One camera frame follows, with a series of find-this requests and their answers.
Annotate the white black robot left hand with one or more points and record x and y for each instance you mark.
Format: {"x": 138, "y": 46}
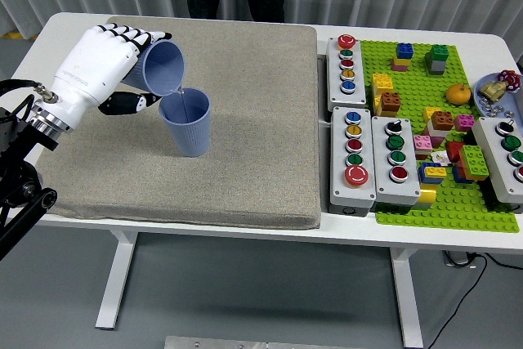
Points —
{"x": 94, "y": 67}

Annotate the blue ribbed plastic cup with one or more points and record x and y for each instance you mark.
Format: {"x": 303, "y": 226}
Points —
{"x": 163, "y": 67}
{"x": 192, "y": 136}

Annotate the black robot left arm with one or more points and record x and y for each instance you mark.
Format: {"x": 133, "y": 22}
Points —
{"x": 16, "y": 177}

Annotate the grey-brown fabric mat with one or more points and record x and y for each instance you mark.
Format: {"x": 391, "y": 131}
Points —
{"x": 204, "y": 185}

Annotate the white table leg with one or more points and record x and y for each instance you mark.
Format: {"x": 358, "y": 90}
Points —
{"x": 402, "y": 292}
{"x": 116, "y": 275}

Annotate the five-button control box, large mushroom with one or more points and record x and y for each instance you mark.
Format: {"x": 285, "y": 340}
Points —
{"x": 338, "y": 161}

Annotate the five-button control box, small mushroom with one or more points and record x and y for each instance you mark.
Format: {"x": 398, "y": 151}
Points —
{"x": 355, "y": 97}

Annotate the large yellow toy block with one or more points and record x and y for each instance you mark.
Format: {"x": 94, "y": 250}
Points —
{"x": 382, "y": 82}

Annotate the brown toy block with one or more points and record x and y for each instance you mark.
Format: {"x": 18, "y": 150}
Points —
{"x": 390, "y": 101}

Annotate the four-control box with selector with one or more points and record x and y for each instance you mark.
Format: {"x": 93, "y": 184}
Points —
{"x": 382, "y": 177}

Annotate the blue yellow pink block stack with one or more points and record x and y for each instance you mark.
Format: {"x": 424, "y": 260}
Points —
{"x": 404, "y": 50}

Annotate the green studded baseplate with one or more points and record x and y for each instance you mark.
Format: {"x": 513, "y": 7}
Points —
{"x": 408, "y": 79}

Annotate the pink toy block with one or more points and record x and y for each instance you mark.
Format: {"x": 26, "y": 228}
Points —
{"x": 423, "y": 142}

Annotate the small yellow toy block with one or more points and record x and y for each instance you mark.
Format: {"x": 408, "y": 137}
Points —
{"x": 429, "y": 114}

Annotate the green grey block stack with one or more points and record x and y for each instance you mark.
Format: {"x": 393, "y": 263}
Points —
{"x": 439, "y": 55}

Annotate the brown white pink block stack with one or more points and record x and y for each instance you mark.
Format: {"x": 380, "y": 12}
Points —
{"x": 442, "y": 120}

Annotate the shiny yellow toy block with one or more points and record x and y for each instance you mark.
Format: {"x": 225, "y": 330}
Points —
{"x": 427, "y": 193}

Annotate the white printed toy block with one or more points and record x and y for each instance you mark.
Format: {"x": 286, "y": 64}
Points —
{"x": 439, "y": 157}

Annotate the orange fruit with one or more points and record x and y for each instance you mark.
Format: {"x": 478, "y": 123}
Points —
{"x": 458, "y": 95}

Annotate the red toy block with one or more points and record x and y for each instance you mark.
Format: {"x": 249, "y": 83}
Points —
{"x": 453, "y": 150}

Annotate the magenta toy block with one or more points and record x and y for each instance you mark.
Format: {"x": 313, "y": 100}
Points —
{"x": 464, "y": 122}

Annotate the small silver metal nut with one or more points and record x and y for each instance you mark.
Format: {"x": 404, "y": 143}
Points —
{"x": 487, "y": 108}
{"x": 508, "y": 113}
{"x": 483, "y": 100}
{"x": 497, "y": 109}

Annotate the green red blue block stack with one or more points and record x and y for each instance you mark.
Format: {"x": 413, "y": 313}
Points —
{"x": 474, "y": 161}

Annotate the grey control box, black base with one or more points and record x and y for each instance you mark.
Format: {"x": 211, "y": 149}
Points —
{"x": 488, "y": 148}

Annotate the grey power adapter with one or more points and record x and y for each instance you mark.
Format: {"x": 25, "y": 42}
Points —
{"x": 455, "y": 259}

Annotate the blue plate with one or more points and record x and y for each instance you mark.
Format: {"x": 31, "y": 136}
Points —
{"x": 508, "y": 101}

